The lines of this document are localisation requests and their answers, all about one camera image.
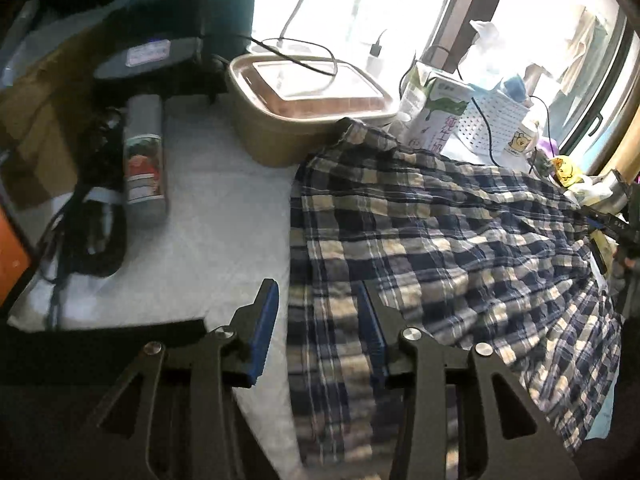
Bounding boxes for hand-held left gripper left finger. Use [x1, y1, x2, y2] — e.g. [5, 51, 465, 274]
[87, 278, 281, 480]

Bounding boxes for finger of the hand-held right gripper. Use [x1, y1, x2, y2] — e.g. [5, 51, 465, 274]
[580, 202, 626, 242]

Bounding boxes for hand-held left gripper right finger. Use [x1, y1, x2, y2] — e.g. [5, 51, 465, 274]
[357, 280, 583, 480]

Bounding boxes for blue plaid pants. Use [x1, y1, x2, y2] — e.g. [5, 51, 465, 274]
[286, 117, 623, 471]

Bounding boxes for yellow tissue pack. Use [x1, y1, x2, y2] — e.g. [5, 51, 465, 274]
[570, 175, 616, 207]

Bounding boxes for yellow duck toy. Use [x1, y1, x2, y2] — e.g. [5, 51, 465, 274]
[549, 156, 584, 187]

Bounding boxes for gold metal pole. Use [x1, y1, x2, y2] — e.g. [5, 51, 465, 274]
[585, 105, 640, 211]

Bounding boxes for white mug with yellow bear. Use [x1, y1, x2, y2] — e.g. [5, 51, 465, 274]
[500, 120, 542, 168]

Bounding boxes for white table cloth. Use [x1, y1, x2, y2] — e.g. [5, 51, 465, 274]
[7, 95, 616, 480]

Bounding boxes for white perforated plastic basket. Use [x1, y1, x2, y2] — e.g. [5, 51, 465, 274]
[452, 82, 538, 166]

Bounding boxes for blue cloth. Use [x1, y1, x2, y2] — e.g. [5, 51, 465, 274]
[500, 75, 532, 107]

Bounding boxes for black mat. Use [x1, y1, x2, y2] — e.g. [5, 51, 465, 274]
[0, 317, 208, 386]

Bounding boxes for hanging clothes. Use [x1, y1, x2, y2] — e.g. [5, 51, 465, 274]
[557, 7, 612, 97]

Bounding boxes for white green milk carton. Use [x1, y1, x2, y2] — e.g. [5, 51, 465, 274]
[397, 60, 476, 153]

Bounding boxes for beige lunch box with lid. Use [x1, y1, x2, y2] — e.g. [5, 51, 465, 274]
[226, 52, 401, 167]

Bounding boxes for grey spray can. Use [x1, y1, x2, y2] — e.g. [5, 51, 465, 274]
[122, 95, 168, 217]

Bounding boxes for clear plastic bag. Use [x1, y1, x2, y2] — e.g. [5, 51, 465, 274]
[469, 19, 507, 86]

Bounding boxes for white charger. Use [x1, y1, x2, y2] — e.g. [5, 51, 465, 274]
[366, 30, 389, 77]

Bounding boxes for orange panel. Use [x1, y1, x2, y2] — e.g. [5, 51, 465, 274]
[0, 200, 33, 306]

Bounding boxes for black device with white label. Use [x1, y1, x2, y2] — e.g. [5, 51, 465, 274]
[92, 0, 231, 106]

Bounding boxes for brown cardboard box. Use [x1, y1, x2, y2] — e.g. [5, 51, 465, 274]
[0, 25, 126, 211]

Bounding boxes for black cable bundle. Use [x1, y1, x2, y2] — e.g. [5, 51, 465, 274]
[37, 107, 128, 331]

